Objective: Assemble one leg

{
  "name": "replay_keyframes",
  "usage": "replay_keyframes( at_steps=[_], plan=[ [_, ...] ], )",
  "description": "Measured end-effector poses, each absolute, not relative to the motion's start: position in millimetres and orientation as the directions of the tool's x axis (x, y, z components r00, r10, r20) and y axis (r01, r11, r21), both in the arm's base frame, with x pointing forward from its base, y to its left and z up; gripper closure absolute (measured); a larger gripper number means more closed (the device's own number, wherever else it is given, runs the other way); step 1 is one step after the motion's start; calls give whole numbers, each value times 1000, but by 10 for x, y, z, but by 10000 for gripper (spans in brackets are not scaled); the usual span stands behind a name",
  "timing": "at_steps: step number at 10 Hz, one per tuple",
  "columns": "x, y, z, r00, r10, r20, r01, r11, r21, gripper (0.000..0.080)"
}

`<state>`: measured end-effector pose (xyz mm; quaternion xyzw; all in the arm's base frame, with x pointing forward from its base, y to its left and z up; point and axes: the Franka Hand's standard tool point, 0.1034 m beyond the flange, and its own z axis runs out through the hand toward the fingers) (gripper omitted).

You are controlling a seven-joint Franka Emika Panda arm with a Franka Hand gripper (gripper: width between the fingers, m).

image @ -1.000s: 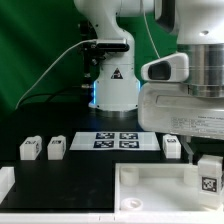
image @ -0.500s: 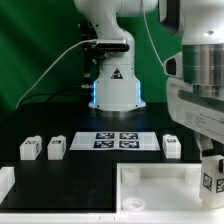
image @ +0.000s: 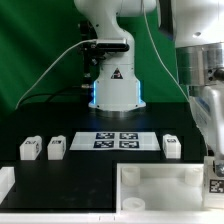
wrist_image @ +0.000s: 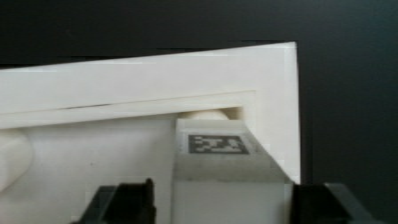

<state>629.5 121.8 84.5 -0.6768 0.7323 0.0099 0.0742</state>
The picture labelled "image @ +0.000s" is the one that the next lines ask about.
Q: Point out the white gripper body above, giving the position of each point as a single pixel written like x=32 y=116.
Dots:
x=207 y=108

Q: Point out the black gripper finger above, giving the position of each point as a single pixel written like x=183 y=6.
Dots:
x=219 y=168

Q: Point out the white square tabletop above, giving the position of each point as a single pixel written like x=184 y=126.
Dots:
x=159 y=187

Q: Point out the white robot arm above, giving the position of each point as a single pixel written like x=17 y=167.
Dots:
x=197 y=28

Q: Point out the white sheet with fiducial tags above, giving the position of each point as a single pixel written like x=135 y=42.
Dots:
x=131 y=141

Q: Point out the grey camera on mount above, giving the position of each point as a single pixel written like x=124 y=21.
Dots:
x=111 y=45

